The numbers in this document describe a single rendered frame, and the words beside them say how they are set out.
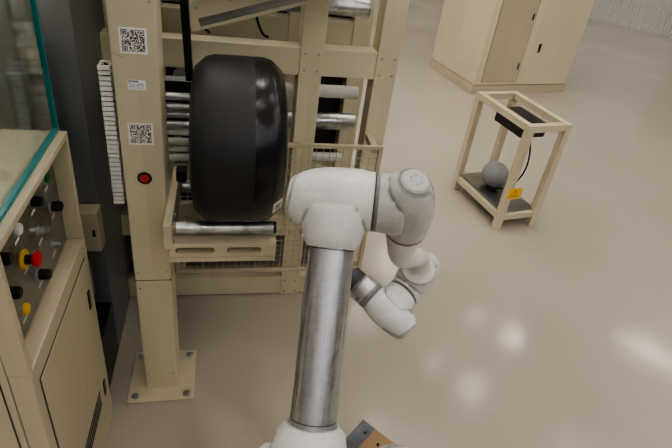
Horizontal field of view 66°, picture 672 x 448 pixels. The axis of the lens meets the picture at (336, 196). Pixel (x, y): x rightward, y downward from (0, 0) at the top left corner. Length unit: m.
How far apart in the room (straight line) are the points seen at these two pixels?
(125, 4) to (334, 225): 0.88
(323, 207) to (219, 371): 1.58
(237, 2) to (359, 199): 1.09
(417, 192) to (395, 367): 1.68
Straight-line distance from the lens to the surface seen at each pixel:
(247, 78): 1.61
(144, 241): 1.95
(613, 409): 2.95
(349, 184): 1.08
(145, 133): 1.73
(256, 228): 1.81
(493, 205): 3.85
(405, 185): 1.06
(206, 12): 1.99
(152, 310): 2.17
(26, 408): 1.56
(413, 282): 1.61
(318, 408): 1.15
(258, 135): 1.54
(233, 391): 2.48
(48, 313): 1.60
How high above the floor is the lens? 1.97
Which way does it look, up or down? 31 degrees down
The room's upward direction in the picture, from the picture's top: 8 degrees clockwise
